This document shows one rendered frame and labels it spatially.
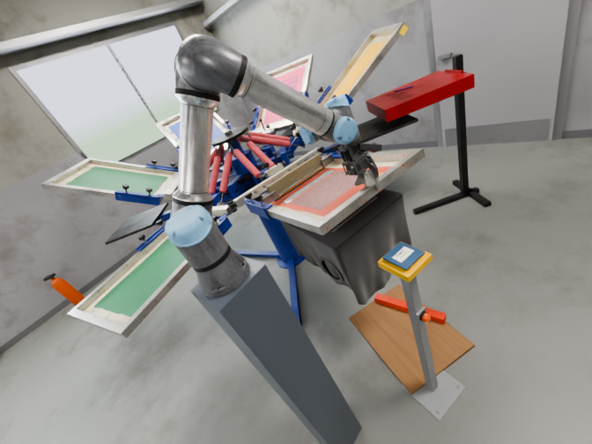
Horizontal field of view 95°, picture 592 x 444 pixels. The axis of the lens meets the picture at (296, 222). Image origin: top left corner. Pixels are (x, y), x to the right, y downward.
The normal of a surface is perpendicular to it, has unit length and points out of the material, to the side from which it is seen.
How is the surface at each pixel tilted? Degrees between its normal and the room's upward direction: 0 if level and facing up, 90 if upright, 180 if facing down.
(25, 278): 90
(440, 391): 0
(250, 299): 90
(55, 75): 90
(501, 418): 0
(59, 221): 90
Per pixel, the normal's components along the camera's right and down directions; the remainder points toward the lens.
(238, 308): 0.71, 0.13
